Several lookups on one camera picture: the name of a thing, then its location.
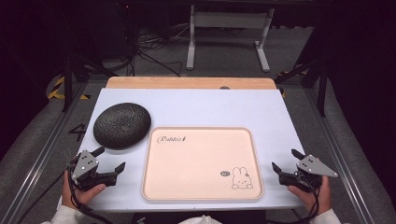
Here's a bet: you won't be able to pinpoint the person's white sleeve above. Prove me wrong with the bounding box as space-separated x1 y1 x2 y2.
41 204 96 224
306 208 344 224

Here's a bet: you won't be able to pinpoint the black tape mark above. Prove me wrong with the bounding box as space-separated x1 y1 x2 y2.
68 123 87 143

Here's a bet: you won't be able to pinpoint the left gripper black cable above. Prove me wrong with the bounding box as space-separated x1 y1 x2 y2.
66 161 115 224

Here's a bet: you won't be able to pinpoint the person's left white sleeve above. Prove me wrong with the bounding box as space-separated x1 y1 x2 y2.
41 204 96 224

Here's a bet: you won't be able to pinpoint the person's white clothing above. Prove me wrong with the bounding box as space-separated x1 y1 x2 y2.
177 214 224 224

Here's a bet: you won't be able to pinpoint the black textured round plate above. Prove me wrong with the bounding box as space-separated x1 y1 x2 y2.
92 102 152 151

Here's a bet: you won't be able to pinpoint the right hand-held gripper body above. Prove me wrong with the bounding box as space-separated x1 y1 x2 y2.
278 154 339 193

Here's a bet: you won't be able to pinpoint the person's right hand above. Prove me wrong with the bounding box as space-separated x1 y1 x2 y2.
286 175 332 216

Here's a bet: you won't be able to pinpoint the aluminium rail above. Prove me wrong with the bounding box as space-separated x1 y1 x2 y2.
303 87 375 224
0 82 91 224

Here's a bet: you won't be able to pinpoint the black tripod stand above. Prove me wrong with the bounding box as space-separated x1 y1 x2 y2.
275 58 329 118
60 52 120 114

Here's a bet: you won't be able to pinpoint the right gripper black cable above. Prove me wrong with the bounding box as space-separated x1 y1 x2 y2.
266 174 323 224

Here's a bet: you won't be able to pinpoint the white metal stand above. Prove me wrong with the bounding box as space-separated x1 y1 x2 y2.
186 4 276 73

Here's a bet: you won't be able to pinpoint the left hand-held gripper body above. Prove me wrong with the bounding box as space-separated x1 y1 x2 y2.
68 149 119 191

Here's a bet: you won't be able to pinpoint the person's left hand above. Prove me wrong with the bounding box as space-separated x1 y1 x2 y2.
61 171 107 210

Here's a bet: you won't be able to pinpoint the pink rectangular tray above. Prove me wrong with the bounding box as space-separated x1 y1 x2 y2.
141 126 265 203

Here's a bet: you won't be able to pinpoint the yellow black floor tape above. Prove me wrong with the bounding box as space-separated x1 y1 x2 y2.
46 76 92 101

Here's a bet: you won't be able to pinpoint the person's right white sleeve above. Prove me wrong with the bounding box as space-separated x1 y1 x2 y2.
306 208 344 224

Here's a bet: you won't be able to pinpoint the bundle of black floor cables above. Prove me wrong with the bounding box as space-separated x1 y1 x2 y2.
123 21 185 77

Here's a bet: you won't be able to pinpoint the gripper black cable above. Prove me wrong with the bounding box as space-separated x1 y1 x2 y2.
266 174 323 224
66 161 115 224

